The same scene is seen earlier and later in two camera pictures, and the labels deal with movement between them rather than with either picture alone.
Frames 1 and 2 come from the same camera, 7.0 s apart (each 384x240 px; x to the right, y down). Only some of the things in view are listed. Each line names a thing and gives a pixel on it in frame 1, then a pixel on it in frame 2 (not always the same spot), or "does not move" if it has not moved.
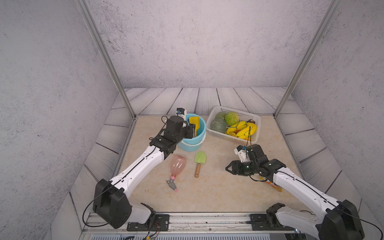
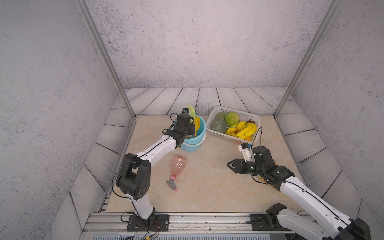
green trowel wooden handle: (200, 158) -> (192, 112)
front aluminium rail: (192, 224) does not move
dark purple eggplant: (251, 121) does not move
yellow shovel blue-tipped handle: (195, 120) does not move
